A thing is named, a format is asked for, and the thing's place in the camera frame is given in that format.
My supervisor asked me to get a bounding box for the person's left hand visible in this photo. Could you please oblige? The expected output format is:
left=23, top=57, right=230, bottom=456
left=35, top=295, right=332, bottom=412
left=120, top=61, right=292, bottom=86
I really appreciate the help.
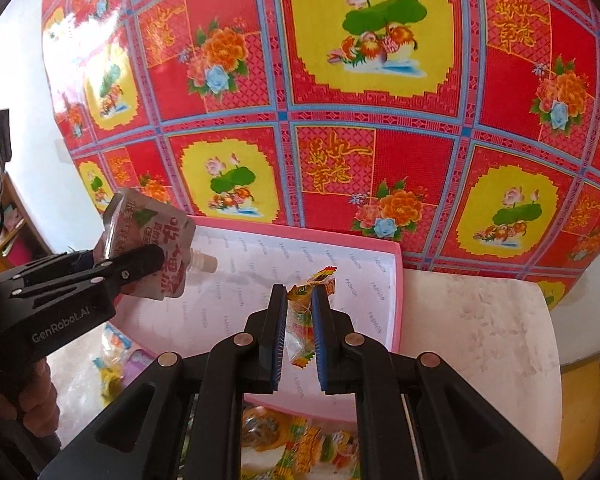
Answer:
left=0, top=359, right=60, bottom=438

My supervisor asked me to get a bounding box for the clear blue-edged snack bag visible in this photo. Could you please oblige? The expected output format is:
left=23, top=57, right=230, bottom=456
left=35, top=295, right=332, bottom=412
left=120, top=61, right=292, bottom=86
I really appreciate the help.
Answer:
left=93, top=323, right=156, bottom=406

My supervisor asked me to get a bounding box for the orange snack packets pile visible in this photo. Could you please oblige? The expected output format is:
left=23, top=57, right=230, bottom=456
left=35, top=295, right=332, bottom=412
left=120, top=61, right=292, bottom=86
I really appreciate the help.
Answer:
left=240, top=406, right=361, bottom=479

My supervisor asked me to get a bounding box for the red floral wall cloth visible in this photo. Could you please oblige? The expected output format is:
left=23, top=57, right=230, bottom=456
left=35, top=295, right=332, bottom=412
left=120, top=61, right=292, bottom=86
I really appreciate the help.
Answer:
left=42, top=0, right=600, bottom=307

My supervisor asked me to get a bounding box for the pink white drink pouch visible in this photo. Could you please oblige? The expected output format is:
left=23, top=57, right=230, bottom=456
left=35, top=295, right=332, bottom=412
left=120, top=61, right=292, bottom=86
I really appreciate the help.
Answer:
left=94, top=188, right=218, bottom=300

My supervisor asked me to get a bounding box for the small orange yellow candy packet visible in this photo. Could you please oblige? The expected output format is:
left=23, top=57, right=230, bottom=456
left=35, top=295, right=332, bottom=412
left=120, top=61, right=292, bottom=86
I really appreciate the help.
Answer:
left=285, top=266, right=337, bottom=368

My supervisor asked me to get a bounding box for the pink shallow box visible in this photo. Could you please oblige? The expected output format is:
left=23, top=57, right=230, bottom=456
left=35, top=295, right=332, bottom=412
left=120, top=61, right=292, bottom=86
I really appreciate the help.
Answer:
left=110, top=214, right=406, bottom=424

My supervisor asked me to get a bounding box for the wooden shelf with items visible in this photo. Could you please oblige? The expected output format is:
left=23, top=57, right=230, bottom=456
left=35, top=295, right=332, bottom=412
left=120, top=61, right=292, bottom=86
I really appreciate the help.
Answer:
left=0, top=174, right=52, bottom=272

